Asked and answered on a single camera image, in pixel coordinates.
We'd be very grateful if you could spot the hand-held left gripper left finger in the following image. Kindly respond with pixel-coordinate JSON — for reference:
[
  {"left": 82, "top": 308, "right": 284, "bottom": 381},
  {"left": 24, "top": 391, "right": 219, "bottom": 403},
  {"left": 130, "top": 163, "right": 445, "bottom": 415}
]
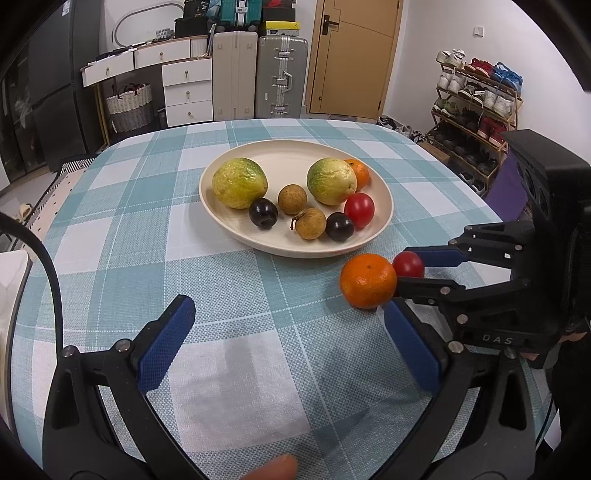
[{"left": 41, "top": 295, "right": 213, "bottom": 480}]

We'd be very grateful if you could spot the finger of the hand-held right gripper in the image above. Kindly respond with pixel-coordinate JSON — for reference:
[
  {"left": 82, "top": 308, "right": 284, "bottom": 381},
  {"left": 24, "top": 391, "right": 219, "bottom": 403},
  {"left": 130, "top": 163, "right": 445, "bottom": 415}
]
[
  {"left": 401, "top": 220, "right": 536, "bottom": 273},
  {"left": 392, "top": 276, "right": 532, "bottom": 328}
]

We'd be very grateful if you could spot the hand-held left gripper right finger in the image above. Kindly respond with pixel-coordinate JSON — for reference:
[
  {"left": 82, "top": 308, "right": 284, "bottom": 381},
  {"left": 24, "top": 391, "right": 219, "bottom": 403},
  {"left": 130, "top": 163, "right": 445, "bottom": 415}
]
[{"left": 382, "top": 299, "right": 539, "bottom": 480}]

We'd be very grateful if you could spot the red tomato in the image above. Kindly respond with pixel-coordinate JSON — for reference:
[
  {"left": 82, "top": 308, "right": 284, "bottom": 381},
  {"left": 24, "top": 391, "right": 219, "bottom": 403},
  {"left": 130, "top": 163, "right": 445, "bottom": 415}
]
[
  {"left": 392, "top": 251, "right": 426, "bottom": 279},
  {"left": 344, "top": 192, "right": 375, "bottom": 229}
]

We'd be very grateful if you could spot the orange tangerine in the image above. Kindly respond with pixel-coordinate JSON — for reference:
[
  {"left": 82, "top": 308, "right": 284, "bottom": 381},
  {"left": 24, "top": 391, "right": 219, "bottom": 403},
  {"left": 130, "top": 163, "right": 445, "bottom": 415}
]
[
  {"left": 340, "top": 253, "right": 398, "bottom": 310},
  {"left": 344, "top": 159, "right": 370, "bottom": 191}
]

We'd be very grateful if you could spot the dark purple plum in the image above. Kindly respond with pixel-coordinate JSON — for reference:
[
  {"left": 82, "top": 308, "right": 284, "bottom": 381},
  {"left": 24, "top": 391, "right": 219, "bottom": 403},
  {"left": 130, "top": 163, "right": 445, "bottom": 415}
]
[
  {"left": 325, "top": 212, "right": 355, "bottom": 241},
  {"left": 248, "top": 198, "right": 280, "bottom": 230}
]

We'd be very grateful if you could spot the brown longan with stem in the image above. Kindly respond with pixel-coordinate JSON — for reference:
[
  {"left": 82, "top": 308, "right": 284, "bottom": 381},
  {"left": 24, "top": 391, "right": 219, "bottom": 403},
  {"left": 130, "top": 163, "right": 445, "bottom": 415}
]
[{"left": 290, "top": 207, "right": 328, "bottom": 241}]

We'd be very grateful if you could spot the round brown longan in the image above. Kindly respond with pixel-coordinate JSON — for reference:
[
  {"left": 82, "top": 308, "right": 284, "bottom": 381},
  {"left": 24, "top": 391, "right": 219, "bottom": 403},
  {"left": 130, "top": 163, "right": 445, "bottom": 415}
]
[{"left": 277, "top": 184, "right": 308, "bottom": 216}]

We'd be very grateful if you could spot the large yellow-green guava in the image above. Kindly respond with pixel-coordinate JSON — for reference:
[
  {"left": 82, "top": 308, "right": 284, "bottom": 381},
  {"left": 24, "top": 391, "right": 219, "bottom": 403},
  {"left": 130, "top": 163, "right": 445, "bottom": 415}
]
[{"left": 212, "top": 158, "right": 269, "bottom": 210}]

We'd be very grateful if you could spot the cream oval plate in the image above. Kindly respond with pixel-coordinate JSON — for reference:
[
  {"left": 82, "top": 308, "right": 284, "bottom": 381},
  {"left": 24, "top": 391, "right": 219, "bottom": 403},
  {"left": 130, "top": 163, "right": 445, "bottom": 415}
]
[{"left": 199, "top": 140, "right": 394, "bottom": 258}]

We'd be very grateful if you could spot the person's right forearm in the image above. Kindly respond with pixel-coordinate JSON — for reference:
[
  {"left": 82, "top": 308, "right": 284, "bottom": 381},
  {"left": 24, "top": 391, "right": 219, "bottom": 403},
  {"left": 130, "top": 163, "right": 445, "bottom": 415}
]
[{"left": 545, "top": 342, "right": 591, "bottom": 462}]

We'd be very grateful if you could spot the person's right hand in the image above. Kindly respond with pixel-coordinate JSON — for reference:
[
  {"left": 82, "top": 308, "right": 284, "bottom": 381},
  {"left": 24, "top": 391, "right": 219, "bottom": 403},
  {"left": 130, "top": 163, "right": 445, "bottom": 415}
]
[{"left": 521, "top": 329, "right": 591, "bottom": 364}]

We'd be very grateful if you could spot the person's left hand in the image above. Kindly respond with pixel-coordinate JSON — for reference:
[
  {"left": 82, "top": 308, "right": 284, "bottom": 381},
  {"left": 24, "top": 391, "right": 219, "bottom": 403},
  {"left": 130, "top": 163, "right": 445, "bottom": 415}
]
[{"left": 240, "top": 455, "right": 298, "bottom": 480}]

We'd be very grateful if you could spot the purple cloth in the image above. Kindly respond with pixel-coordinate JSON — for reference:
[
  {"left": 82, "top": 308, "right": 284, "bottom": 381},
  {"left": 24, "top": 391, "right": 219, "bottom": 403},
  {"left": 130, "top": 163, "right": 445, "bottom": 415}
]
[{"left": 485, "top": 152, "right": 536, "bottom": 222}]

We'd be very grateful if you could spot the teal checked tablecloth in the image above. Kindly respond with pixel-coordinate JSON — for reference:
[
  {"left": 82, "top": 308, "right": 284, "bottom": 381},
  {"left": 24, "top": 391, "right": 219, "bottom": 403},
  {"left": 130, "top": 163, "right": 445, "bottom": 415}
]
[{"left": 9, "top": 117, "right": 555, "bottom": 480}]

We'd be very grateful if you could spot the green speckled guava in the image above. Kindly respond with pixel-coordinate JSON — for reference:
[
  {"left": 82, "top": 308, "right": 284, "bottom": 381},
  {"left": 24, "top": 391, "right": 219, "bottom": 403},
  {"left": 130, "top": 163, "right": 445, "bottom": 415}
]
[{"left": 307, "top": 157, "right": 358, "bottom": 206}]

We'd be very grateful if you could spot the wooden shoe rack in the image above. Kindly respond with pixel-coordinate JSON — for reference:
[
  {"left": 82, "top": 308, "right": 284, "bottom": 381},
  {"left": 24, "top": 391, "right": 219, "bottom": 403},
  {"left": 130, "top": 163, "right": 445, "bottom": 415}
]
[{"left": 427, "top": 51, "right": 525, "bottom": 197}]

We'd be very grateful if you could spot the group of assorted shoes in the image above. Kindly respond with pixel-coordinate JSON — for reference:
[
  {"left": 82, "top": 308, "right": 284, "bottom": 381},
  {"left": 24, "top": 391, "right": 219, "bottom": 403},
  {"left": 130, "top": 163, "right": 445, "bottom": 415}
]
[{"left": 376, "top": 48, "right": 525, "bottom": 195}]

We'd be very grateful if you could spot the black white striped mat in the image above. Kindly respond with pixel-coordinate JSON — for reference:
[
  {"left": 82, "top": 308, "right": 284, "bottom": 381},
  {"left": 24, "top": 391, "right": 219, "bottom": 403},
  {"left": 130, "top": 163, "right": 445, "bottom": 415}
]
[{"left": 60, "top": 157, "right": 96, "bottom": 175}]

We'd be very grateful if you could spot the wooden door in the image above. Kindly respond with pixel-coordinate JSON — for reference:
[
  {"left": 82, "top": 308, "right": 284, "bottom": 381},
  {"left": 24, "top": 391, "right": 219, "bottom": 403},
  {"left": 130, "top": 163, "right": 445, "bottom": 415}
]
[{"left": 305, "top": 0, "right": 402, "bottom": 118}]

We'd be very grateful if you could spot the silver suitcase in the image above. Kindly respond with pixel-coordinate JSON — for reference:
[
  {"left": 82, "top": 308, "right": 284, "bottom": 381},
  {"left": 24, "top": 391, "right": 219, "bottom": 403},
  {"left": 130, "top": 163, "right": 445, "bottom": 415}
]
[{"left": 256, "top": 34, "right": 309, "bottom": 120}]

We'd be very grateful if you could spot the woven wicker basket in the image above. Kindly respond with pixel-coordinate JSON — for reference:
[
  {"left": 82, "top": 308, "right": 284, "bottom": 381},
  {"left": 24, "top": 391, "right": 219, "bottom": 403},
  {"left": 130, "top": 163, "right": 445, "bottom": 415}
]
[{"left": 106, "top": 83, "right": 154, "bottom": 134}]

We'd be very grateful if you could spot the white drawer unit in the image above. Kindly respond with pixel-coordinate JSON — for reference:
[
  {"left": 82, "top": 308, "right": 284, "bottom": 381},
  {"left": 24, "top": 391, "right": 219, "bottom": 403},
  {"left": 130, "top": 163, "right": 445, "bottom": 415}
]
[{"left": 81, "top": 37, "right": 214, "bottom": 127}]

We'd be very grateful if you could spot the glass door cabinet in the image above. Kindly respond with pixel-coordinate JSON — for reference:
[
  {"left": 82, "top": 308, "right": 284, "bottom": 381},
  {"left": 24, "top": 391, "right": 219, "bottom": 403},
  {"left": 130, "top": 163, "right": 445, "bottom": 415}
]
[{"left": 0, "top": 46, "right": 49, "bottom": 183}]

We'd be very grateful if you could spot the beige suitcase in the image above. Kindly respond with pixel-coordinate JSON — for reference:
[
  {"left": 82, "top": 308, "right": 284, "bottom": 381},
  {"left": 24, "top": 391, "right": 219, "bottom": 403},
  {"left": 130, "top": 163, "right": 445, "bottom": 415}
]
[{"left": 212, "top": 31, "right": 258, "bottom": 121}]

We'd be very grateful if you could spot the dark grey fridge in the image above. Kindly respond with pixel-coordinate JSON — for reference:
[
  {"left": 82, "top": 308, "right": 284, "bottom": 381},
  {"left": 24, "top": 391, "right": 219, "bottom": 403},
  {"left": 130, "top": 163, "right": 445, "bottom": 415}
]
[{"left": 25, "top": 0, "right": 103, "bottom": 160}]

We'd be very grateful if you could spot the teal suitcase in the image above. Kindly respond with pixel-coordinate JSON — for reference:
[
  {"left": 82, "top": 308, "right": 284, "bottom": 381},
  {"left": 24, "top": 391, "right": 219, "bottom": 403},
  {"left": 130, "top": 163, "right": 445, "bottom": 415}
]
[{"left": 217, "top": 0, "right": 264, "bottom": 32}]

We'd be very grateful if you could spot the black storage box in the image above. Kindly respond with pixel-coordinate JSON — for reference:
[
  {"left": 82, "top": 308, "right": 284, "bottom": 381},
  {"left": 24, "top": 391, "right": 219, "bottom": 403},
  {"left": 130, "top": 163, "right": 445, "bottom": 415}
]
[{"left": 174, "top": 16, "right": 215, "bottom": 40}]

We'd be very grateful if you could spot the grey oval hoop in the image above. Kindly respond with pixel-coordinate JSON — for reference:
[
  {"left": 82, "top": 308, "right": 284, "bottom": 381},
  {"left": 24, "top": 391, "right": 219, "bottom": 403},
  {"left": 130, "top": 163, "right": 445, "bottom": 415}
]
[{"left": 113, "top": 1, "right": 185, "bottom": 49}]

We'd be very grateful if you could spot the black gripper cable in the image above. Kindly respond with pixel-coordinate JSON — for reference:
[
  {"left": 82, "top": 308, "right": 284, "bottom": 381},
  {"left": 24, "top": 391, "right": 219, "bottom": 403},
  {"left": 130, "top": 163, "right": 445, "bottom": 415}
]
[{"left": 0, "top": 213, "right": 64, "bottom": 352}]

